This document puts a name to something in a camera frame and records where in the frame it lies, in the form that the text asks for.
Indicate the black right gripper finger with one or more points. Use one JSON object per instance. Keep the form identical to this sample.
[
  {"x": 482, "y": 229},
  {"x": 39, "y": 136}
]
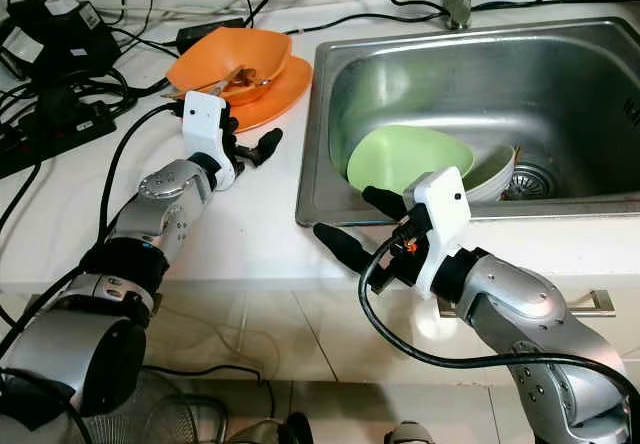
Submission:
[
  {"x": 345, "y": 247},
  {"x": 382, "y": 200}
]

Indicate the light green plate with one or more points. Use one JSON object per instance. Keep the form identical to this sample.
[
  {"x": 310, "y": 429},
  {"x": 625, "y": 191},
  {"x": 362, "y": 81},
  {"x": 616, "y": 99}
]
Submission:
[{"x": 400, "y": 154}]

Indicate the gold metal spoon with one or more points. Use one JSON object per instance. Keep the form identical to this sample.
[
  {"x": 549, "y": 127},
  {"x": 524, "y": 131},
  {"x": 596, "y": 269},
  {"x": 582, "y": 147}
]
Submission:
[{"x": 240, "y": 76}]

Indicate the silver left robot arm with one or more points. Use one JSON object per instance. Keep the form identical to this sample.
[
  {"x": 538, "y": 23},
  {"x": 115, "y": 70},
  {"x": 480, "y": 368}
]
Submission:
[{"x": 175, "y": 186}]

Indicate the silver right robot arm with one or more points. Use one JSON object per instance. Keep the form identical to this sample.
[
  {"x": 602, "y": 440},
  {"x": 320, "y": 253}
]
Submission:
[{"x": 520, "y": 299}]

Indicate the orange plastic plate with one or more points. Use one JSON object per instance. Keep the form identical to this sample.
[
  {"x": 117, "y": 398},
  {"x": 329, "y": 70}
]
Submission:
[{"x": 290, "y": 89}]

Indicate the small pale green bowl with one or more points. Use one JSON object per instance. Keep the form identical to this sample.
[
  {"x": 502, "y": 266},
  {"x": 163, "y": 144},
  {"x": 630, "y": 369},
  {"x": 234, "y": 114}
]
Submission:
[{"x": 495, "y": 169}]

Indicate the black power adapter brick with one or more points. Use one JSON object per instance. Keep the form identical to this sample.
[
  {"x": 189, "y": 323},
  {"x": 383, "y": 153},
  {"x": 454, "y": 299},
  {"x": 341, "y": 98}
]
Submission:
[{"x": 200, "y": 32}]

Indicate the stainless steel sink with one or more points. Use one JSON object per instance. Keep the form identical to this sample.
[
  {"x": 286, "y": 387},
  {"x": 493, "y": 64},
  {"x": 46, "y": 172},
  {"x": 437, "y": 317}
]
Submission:
[{"x": 460, "y": 74}]

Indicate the steel sink drain strainer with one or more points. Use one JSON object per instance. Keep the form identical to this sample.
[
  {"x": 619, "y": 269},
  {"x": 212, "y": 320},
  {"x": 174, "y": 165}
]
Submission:
[{"x": 530, "y": 179}]

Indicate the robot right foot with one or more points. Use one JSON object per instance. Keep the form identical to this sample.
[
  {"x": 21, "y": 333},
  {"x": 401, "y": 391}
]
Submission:
[{"x": 410, "y": 433}]

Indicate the black power strip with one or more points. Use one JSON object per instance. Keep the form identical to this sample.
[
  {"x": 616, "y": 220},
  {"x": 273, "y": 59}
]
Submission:
[{"x": 60, "y": 134}]

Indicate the black labelled battery charger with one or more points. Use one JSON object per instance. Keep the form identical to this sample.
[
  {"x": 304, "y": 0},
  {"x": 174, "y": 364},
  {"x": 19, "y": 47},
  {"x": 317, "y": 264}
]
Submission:
[{"x": 70, "y": 54}]

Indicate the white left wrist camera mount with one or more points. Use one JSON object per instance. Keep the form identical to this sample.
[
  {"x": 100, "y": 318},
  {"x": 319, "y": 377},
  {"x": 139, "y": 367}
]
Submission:
[{"x": 205, "y": 124}]

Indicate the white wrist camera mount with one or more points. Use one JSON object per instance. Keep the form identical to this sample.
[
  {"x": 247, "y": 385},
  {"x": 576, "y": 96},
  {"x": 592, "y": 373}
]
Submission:
[
  {"x": 205, "y": 124},
  {"x": 445, "y": 199}
]

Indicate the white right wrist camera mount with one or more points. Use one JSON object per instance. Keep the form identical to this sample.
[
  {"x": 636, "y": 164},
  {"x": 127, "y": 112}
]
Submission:
[{"x": 445, "y": 199}]

